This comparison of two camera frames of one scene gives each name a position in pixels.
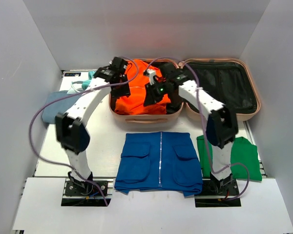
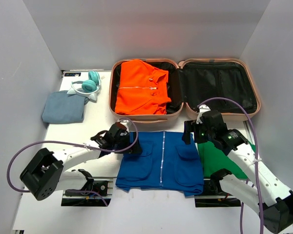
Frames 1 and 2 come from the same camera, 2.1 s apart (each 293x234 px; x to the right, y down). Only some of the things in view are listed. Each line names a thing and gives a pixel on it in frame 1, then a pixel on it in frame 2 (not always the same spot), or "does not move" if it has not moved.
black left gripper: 125,92 → 136,149
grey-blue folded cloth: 64,105 does not move
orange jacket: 139,73 does not move
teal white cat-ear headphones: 85,84 does not move
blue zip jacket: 159,160 does not move
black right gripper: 151,97 → 190,126
